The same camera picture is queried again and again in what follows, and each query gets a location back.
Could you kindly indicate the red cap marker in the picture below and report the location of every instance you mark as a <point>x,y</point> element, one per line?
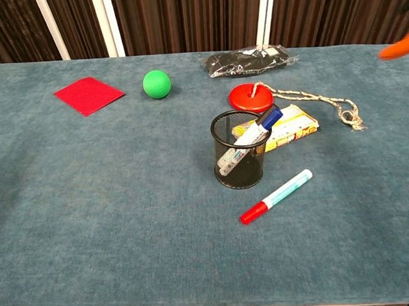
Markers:
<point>278,195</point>

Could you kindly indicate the black mesh pen holder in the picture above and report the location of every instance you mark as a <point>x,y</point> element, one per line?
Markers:
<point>240,176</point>

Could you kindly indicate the blue cap marker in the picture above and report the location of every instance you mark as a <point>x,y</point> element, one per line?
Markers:
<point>270,119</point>

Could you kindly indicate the red plastic disc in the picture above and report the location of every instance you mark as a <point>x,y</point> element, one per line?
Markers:
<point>243,101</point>

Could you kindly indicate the green ball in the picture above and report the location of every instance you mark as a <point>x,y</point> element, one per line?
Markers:
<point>156,84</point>

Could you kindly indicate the yellow printed cardboard box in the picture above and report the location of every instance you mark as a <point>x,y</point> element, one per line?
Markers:
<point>297,125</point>

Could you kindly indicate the black item in plastic bag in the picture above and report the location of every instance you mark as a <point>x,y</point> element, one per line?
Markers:
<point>248,63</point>

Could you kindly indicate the blue-green velvet tablecloth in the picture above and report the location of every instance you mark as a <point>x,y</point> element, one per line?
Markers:
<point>125,215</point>

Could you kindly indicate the red felt square cloth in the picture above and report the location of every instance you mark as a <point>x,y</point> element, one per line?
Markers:
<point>88,95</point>

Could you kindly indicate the dark brown slatted curtain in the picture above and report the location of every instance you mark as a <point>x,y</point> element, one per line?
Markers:
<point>184,20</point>

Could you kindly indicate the white aluminium frame post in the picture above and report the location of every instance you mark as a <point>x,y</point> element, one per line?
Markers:
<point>108,24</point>
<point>52,27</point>
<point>264,16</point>

